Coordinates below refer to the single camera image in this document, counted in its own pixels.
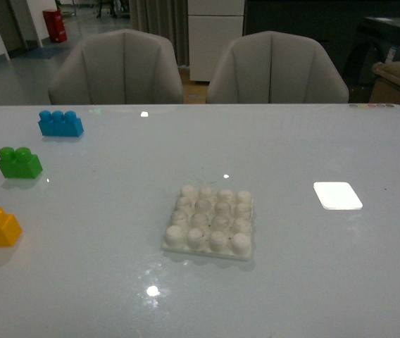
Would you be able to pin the green toy block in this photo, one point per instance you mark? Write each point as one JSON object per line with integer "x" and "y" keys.
{"x": 19, "y": 163}

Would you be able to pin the blue toy block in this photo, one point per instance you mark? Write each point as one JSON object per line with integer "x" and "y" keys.
{"x": 60, "y": 124}

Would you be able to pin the red box on floor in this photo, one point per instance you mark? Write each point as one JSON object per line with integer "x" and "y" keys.
{"x": 54, "y": 24}

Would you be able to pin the left grey armchair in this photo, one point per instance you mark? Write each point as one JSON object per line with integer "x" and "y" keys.
{"x": 118, "y": 67}

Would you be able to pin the grey armchair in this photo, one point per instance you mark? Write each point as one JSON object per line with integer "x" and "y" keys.
{"x": 118, "y": 67}
{"x": 275, "y": 68}

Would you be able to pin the grey curtain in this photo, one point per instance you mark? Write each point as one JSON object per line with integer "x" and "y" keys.
{"x": 168, "y": 19}

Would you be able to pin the white drawer cabinet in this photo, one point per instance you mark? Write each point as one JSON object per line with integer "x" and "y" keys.
{"x": 211, "y": 25}

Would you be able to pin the right grey armchair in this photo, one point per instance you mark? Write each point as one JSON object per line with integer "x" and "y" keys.
{"x": 275, "y": 68}

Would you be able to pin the white studded base plate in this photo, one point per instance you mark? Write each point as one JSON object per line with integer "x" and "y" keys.
{"x": 211, "y": 223}

